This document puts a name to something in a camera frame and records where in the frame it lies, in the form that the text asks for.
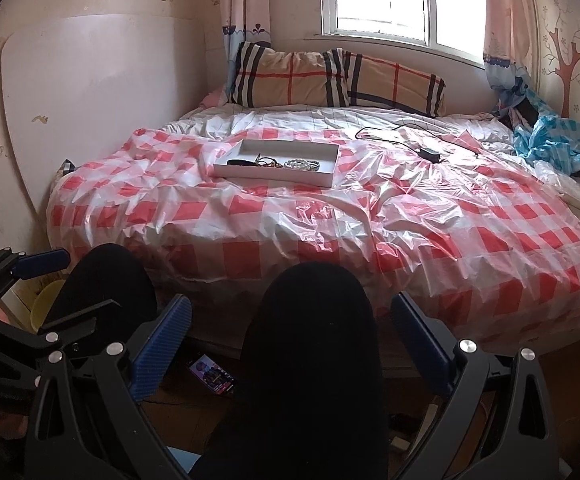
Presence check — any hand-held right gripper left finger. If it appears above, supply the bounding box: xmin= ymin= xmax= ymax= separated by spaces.
xmin=24 ymin=294 xmax=193 ymax=480

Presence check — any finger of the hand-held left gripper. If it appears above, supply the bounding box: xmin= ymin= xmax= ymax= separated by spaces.
xmin=0 ymin=299 xmax=122 ymax=356
xmin=0 ymin=246 xmax=71 ymax=291

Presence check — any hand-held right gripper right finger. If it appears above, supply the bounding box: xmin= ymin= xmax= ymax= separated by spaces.
xmin=391 ymin=291 xmax=556 ymax=480

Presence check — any white cardboard box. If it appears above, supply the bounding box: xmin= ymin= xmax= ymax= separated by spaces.
xmin=212 ymin=139 xmax=341 ymax=188

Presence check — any yellow basin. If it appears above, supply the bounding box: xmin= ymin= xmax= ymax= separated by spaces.
xmin=30 ymin=280 xmax=68 ymax=333

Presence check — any person's left leg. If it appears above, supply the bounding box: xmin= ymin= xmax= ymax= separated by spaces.
xmin=42 ymin=243 xmax=159 ymax=341

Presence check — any person's leg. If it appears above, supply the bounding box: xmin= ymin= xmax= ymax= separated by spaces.
xmin=42 ymin=243 xmax=159 ymax=341
xmin=205 ymin=261 xmax=388 ymax=480

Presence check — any smartphone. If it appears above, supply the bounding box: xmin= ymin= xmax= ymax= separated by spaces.
xmin=187 ymin=352 xmax=235 ymax=396

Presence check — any person's right leg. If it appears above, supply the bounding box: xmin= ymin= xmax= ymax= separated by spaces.
xmin=205 ymin=261 xmax=388 ymax=480

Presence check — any red checked plastic sheet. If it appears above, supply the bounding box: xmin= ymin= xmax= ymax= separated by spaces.
xmin=47 ymin=127 xmax=580 ymax=356

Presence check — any white board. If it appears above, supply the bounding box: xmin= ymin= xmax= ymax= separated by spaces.
xmin=1 ymin=14 xmax=211 ymax=221

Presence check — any pink pillow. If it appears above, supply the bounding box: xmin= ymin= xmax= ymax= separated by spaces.
xmin=199 ymin=87 xmax=229 ymax=108

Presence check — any blue checked cloth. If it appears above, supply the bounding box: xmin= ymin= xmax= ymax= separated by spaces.
xmin=492 ymin=77 xmax=580 ymax=176

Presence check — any dark garment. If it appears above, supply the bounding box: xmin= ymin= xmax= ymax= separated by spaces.
xmin=500 ymin=94 xmax=543 ymax=128

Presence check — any white duvet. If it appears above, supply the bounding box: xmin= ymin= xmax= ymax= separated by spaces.
xmin=162 ymin=105 xmax=515 ymax=153

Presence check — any plaid pillow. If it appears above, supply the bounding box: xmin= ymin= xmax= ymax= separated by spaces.
xmin=230 ymin=41 xmax=351 ymax=108
xmin=324 ymin=49 xmax=446 ymax=118

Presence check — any patterned curtain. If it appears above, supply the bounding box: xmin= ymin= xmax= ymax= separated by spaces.
xmin=220 ymin=0 xmax=273 ymax=86
xmin=482 ymin=0 xmax=540 ymax=91

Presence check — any white framed window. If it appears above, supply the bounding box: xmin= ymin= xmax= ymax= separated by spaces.
xmin=320 ymin=0 xmax=493 ymax=66

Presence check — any black charger with cable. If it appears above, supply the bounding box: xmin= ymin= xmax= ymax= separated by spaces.
xmin=356 ymin=122 xmax=443 ymax=165

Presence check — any brown tree wall sticker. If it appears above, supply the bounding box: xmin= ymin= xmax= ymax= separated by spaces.
xmin=542 ymin=2 xmax=580 ymax=118

